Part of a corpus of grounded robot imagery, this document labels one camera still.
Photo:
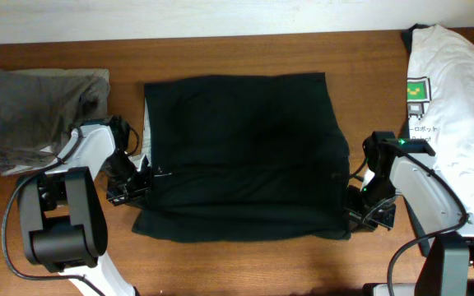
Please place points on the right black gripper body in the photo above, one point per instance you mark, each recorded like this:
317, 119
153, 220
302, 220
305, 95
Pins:
374, 203

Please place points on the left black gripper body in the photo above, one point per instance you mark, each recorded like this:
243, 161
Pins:
124, 181

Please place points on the black shorts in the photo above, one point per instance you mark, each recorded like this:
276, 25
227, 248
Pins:
244, 159

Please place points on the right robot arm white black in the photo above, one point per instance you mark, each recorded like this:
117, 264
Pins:
444, 227

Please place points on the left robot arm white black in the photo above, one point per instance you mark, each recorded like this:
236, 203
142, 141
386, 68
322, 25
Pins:
63, 226

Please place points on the grey folded garment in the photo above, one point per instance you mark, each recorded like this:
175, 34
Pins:
37, 108

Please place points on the white printed t-shirt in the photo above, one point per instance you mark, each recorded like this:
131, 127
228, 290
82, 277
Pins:
440, 78

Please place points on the dark garment under t-shirt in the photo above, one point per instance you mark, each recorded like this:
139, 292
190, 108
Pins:
407, 35

